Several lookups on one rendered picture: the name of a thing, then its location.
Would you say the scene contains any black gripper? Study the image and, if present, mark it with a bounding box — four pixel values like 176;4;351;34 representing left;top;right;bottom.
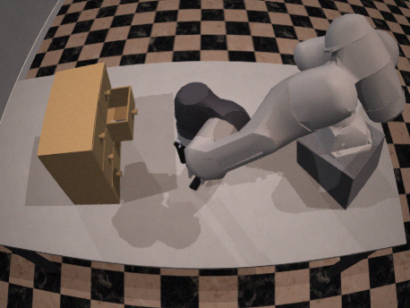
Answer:
174;138;205;185

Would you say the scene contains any tan wooden chest of drawers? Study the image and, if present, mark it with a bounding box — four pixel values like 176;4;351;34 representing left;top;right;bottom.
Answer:
37;63;120;205

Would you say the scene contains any brown wooden drawer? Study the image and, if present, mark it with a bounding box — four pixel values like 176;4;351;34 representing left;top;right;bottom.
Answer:
107;86;138;142
114;141;121;159
112;148;122;200
103;128;115;186
92;106;107;168
98;68;111;121

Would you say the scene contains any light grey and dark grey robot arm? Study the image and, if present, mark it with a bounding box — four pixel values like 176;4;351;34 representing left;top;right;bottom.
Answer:
175;13;406;181

